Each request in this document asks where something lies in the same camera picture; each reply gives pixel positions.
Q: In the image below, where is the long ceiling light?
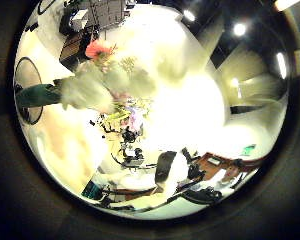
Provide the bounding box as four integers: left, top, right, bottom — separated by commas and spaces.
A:
275, 51, 288, 80
273, 0, 300, 12

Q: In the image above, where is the brown wooden desk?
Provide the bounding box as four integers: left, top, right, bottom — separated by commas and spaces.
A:
194, 151, 261, 181
59, 29, 91, 68

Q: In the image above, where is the teal blue rack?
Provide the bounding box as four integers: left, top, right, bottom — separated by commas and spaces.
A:
81, 179, 104, 201

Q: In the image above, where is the grey grid rack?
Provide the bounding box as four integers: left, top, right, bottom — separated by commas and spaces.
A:
88, 0, 128, 31

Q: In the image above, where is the glass vase with dark base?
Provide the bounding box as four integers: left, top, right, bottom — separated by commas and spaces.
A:
13, 56, 44, 126

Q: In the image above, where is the green wall sign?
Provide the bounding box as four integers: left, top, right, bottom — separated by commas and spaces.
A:
240, 143, 258, 157

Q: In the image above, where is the round ceiling light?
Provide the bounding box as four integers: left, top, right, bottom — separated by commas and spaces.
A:
182, 9, 198, 23
232, 22, 248, 38

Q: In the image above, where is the bouquet with green stem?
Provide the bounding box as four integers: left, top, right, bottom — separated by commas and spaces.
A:
14, 38, 154, 134

